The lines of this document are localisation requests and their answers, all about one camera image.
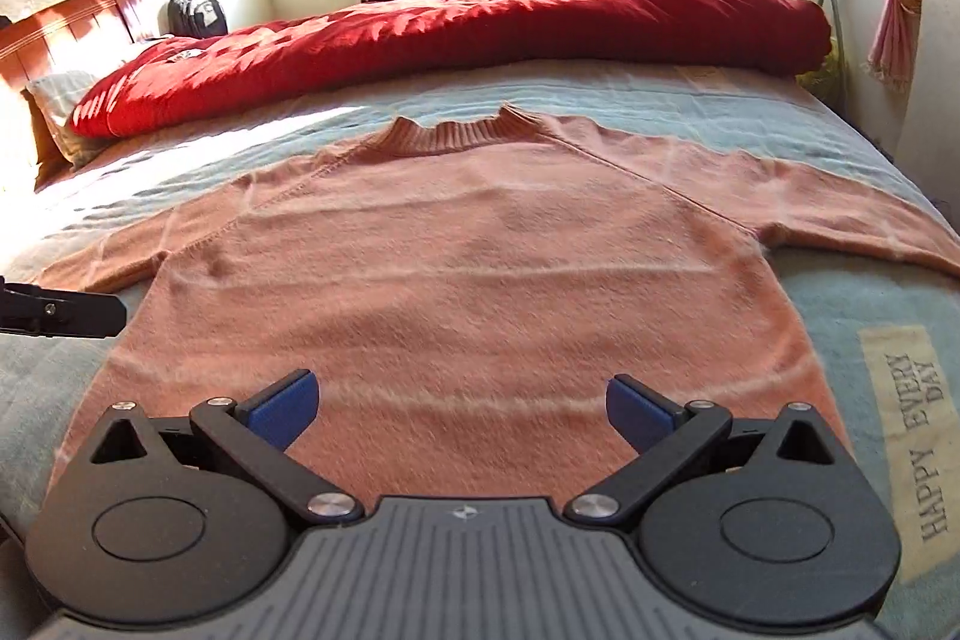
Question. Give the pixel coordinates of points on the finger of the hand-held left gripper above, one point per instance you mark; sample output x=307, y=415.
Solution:
x=67, y=314

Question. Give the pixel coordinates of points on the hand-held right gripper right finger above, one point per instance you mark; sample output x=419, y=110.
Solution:
x=637, y=415

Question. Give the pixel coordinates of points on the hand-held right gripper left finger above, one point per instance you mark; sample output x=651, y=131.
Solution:
x=289, y=407

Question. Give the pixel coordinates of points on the pink knit sweater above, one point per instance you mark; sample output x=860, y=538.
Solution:
x=465, y=250

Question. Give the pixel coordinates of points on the grey pillow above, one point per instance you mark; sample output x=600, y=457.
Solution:
x=56, y=100

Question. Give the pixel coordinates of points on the blue checked bed sheet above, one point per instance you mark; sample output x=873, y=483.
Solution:
x=862, y=310

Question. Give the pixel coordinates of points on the wooden headboard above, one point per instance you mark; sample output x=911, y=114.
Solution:
x=67, y=40

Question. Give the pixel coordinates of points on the black backpack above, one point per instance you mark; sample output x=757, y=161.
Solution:
x=196, y=14

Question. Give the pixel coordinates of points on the yellow plastic bag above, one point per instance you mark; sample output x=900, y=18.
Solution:
x=817, y=74

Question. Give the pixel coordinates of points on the red duvet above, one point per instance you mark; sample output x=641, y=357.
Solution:
x=487, y=33

